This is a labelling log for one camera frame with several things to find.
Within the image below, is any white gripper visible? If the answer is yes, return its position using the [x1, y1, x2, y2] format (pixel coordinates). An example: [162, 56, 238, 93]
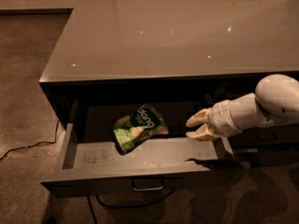
[186, 100, 242, 141]

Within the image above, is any grey drawer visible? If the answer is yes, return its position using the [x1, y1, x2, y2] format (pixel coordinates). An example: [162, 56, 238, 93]
[229, 132, 299, 147]
[41, 101, 244, 197]
[234, 146, 299, 168]

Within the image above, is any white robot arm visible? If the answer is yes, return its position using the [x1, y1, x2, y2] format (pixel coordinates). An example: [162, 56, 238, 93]
[186, 75, 299, 141]

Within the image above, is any grey cabinet with glossy top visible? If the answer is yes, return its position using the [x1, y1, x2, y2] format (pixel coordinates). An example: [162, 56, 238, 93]
[38, 0, 299, 170]

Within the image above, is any green snack bag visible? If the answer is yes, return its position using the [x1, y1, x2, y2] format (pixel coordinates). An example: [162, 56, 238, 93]
[112, 105, 169, 154]

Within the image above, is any thin black floor cable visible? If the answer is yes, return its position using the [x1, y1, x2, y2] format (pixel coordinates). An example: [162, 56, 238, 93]
[0, 120, 60, 161]

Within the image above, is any dark wall baseboard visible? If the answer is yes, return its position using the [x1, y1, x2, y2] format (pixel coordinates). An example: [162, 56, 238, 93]
[0, 7, 73, 16]

